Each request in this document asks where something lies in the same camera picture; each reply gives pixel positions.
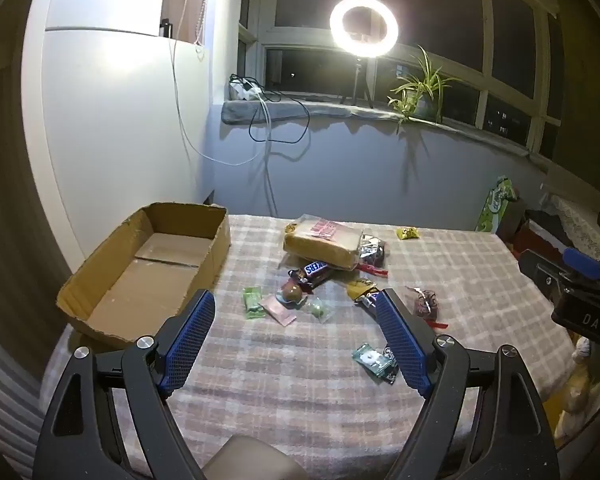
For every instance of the small pale green candy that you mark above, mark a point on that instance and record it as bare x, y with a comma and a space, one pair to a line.
321, 309

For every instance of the brown chocolate bar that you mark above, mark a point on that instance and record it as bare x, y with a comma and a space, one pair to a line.
314, 270

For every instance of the yellow brown snack packet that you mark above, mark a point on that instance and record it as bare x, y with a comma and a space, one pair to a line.
360, 287

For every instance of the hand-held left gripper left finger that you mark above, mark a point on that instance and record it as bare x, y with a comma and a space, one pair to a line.
190, 340

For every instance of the black light tripod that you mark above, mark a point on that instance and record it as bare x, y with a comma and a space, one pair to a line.
357, 80

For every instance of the chocolate egg toy package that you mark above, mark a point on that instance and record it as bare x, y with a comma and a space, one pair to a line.
290, 291

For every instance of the green candy packet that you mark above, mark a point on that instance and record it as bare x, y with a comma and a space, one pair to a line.
253, 302

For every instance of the cardboard box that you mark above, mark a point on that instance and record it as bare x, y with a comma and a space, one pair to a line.
130, 285

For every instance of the silver black wrapper red tail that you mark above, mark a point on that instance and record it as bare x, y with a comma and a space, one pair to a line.
372, 252

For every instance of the clear red snack packet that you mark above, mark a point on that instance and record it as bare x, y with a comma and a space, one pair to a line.
422, 302

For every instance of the small black wall device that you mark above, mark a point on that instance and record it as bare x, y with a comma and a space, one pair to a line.
166, 28

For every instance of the small yellow snack packet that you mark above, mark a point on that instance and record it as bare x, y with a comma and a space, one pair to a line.
408, 233

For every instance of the bagged bread loaf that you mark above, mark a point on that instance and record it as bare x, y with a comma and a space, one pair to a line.
320, 250

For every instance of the teal snack packet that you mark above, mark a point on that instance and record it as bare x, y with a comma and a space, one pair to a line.
372, 360

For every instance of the green printed bag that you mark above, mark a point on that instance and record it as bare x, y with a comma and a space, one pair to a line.
492, 205

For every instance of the potted spider plant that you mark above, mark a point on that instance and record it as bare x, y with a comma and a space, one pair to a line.
422, 100

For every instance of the white lace cloth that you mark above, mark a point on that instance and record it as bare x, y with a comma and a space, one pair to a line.
580, 215

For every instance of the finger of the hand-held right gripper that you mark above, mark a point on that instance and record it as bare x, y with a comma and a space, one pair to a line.
582, 261
545, 272

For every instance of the white power strip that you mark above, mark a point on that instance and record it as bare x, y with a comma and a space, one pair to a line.
242, 91

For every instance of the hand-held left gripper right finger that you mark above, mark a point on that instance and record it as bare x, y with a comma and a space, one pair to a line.
400, 340

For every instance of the beige stuffed toy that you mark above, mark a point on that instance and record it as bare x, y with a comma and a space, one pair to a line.
577, 400

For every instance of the beige chair back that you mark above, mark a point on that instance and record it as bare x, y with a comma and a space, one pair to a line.
252, 460

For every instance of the pink snack packet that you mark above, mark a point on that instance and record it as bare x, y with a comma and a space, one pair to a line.
277, 310

